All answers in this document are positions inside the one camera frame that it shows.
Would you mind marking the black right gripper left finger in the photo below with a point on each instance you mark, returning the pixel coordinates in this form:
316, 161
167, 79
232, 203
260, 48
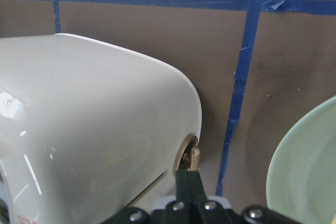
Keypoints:
183, 188

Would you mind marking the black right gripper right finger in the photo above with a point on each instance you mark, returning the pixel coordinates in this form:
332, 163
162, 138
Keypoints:
196, 187

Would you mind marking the white toaster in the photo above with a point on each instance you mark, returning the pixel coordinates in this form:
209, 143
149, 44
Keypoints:
88, 127

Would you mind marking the green plate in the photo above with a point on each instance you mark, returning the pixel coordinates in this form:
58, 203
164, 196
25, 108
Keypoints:
301, 176

